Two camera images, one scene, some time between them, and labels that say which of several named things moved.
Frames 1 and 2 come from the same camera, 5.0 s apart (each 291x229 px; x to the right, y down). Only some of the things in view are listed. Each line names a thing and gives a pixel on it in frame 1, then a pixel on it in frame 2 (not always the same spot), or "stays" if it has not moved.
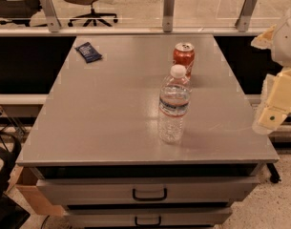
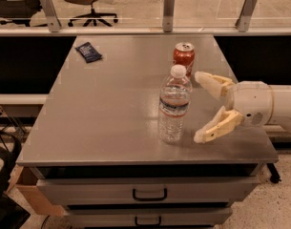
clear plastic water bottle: x=174 y=105 stays
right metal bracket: x=243 y=22 stays
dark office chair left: x=16 y=2 stays
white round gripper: x=287 y=47 to x=251 y=103
